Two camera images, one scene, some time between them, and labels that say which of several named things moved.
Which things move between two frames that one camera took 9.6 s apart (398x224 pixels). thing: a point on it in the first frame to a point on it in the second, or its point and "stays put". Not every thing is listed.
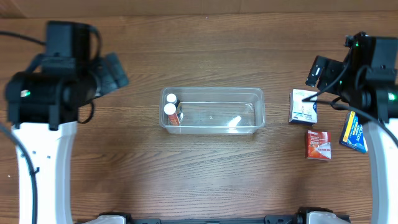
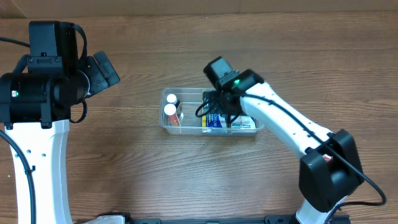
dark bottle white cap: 171,98 stays put
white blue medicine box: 303,112 to 243,122
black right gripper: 325,73 to 216,101
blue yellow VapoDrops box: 352,135 to 211,116
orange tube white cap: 170,109 stays put
